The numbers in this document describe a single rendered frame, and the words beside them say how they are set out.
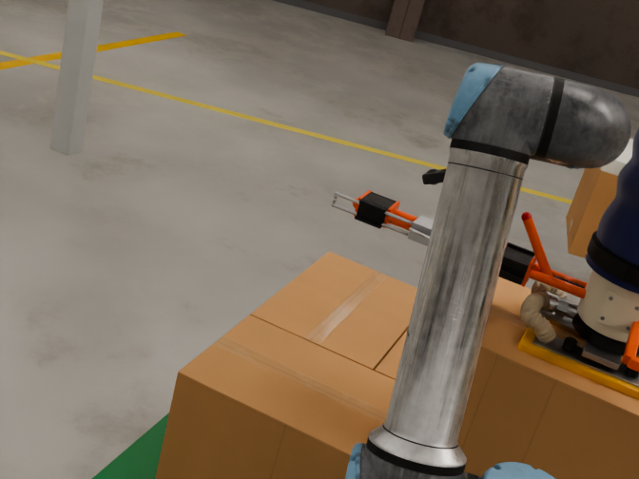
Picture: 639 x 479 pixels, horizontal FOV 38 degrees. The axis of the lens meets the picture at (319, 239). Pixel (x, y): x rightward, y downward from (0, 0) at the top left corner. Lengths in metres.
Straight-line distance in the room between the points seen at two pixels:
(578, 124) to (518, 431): 0.94
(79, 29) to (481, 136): 3.62
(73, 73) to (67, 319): 1.67
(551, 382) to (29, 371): 1.85
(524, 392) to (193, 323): 1.87
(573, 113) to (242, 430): 1.34
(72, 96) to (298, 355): 2.64
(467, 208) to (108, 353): 2.25
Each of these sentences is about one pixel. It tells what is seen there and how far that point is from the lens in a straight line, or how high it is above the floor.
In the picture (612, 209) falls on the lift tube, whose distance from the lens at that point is 2.04.
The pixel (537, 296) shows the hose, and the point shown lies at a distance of 2.13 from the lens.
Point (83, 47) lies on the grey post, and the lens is 4.78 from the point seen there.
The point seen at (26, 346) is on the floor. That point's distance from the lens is 3.38.
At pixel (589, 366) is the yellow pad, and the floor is 0.97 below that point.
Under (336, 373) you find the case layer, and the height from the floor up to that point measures 0.54.
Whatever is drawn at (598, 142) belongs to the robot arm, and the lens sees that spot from 1.36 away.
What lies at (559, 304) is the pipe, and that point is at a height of 1.03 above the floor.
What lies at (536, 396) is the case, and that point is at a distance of 2.05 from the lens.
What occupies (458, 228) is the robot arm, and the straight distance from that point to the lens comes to 1.32.
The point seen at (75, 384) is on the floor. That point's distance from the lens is 3.22.
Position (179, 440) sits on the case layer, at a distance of 2.48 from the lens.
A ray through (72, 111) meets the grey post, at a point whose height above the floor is 0.24.
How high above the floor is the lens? 1.87
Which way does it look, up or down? 24 degrees down
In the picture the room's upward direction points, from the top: 15 degrees clockwise
